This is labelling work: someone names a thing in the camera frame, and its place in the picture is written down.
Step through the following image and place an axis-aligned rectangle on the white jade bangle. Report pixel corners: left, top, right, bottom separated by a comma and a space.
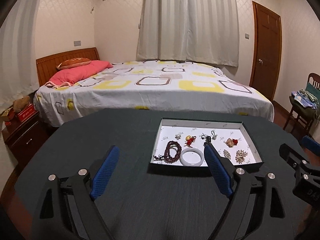
180, 148, 204, 167

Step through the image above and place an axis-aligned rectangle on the brown wooden door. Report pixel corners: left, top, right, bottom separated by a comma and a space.
249, 2, 282, 101

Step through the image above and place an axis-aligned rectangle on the bed with patterned sheet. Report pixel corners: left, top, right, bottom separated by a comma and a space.
34, 61, 274, 127

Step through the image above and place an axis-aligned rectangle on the pink flower tassel brooch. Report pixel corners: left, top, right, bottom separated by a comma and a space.
235, 150, 248, 164

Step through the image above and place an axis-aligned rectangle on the red gift box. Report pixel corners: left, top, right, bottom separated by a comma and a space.
16, 104, 36, 122

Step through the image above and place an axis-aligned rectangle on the rose gold flower brooch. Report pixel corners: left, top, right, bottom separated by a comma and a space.
225, 138, 234, 148

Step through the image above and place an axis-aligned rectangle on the wooden chair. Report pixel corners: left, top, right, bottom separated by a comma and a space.
283, 73, 319, 134

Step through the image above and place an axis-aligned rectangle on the black bead tassel strand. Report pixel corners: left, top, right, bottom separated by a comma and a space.
153, 155, 165, 161

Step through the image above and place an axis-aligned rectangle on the white grey curtain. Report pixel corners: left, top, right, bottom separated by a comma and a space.
137, 0, 239, 67

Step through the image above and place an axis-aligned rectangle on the pink folded quilt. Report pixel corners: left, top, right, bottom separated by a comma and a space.
44, 60, 113, 88

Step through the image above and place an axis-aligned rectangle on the brown plush toy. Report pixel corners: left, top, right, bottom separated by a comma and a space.
12, 95, 30, 113

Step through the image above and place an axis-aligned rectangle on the pile of clothes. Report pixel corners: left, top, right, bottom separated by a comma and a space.
291, 82, 319, 117

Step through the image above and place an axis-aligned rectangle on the silver crystal leaf brooch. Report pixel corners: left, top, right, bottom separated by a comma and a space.
223, 150, 231, 159

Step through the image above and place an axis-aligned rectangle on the dark wooden nightstand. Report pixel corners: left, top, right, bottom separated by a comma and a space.
2, 111, 50, 166

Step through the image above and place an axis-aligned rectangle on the dark grey tablecloth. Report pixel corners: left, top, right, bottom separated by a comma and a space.
15, 109, 307, 239

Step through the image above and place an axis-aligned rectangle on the silver pearl ring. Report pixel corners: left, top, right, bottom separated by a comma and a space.
199, 129, 218, 142

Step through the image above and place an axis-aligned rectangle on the wooden headboard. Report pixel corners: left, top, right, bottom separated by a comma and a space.
35, 47, 101, 87

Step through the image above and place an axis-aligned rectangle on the green tray white lining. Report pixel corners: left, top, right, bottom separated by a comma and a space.
148, 119, 264, 177

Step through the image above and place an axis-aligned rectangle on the dark red bead bracelet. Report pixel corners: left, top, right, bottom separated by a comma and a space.
163, 140, 183, 165

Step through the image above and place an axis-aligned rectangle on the orange brown pillow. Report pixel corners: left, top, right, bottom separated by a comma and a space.
56, 57, 91, 70

